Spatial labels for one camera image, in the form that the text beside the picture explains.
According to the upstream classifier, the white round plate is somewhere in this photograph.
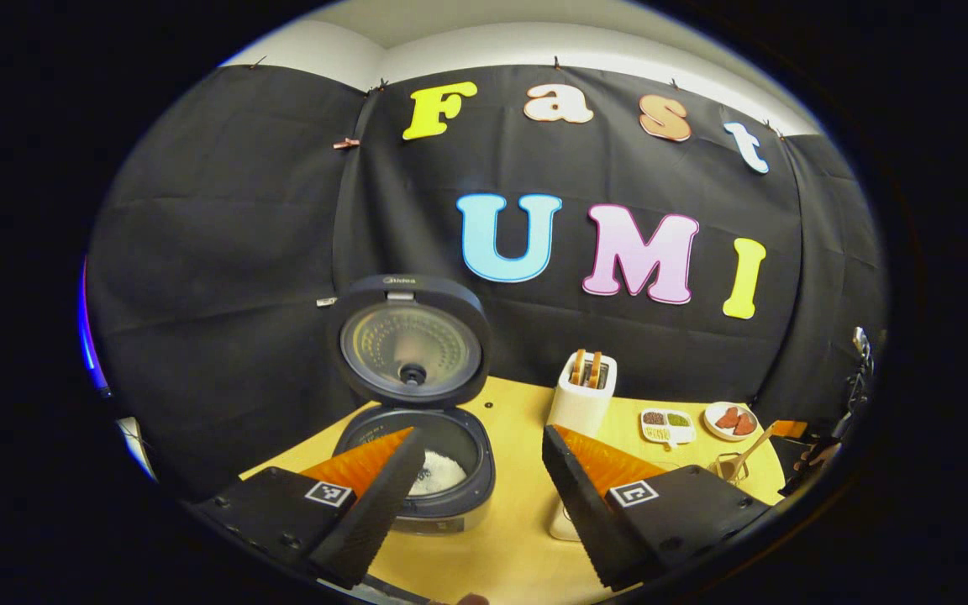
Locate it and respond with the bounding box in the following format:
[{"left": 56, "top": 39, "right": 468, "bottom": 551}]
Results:
[{"left": 703, "top": 402, "right": 760, "bottom": 442}]

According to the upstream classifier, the black backdrop cloth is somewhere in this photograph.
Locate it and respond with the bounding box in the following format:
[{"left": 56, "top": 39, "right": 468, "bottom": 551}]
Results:
[{"left": 85, "top": 63, "right": 888, "bottom": 497}]

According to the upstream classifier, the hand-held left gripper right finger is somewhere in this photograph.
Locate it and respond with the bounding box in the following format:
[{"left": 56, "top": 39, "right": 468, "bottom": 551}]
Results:
[{"left": 541, "top": 423, "right": 772, "bottom": 593}]

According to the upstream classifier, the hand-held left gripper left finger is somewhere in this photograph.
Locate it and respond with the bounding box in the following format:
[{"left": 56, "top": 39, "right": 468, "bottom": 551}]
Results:
[{"left": 188, "top": 425, "right": 428, "bottom": 592}]

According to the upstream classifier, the wooden spoon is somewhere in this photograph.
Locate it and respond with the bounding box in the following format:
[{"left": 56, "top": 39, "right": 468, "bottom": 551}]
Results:
[{"left": 728, "top": 424, "right": 775, "bottom": 481}]

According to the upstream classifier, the white divided bean dish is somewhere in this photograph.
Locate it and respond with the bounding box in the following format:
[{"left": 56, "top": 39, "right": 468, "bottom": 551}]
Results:
[{"left": 640, "top": 408, "right": 697, "bottom": 445}]

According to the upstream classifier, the dark rice cooker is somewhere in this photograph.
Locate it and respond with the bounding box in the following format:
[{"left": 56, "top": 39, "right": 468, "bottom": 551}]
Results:
[{"left": 329, "top": 273, "right": 497, "bottom": 534}]

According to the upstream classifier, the white toaster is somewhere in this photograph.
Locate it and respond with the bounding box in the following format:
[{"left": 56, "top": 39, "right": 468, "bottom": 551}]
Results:
[{"left": 547, "top": 349, "right": 618, "bottom": 438}]

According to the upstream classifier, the white rice heap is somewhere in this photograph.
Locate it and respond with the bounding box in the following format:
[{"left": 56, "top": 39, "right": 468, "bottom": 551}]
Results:
[{"left": 407, "top": 450, "right": 468, "bottom": 497}]

